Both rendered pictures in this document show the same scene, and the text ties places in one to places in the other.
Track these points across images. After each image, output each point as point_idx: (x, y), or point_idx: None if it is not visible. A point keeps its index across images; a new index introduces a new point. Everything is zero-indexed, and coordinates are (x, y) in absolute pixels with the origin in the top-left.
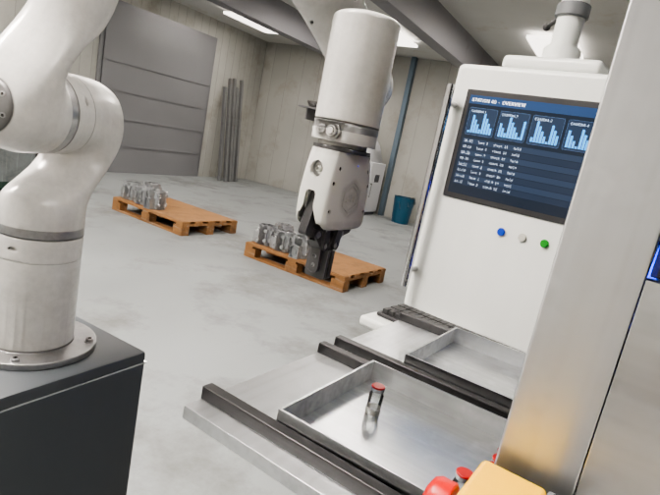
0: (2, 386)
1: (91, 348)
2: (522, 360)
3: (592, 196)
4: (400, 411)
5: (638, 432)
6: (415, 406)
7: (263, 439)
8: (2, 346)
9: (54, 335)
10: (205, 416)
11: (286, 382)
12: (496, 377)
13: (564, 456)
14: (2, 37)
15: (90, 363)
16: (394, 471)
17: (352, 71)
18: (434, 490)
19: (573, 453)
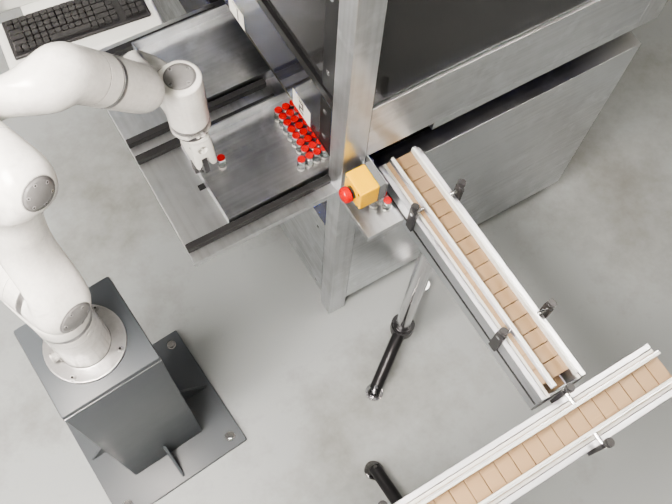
0: (144, 354)
1: (105, 307)
2: (184, 26)
3: (354, 105)
4: (223, 149)
5: (378, 133)
6: (220, 137)
7: (234, 232)
8: (103, 356)
9: (105, 325)
10: (208, 255)
11: (178, 201)
12: (195, 59)
13: (361, 151)
14: (42, 299)
15: (122, 309)
16: (288, 187)
17: (201, 110)
18: (347, 196)
19: (363, 149)
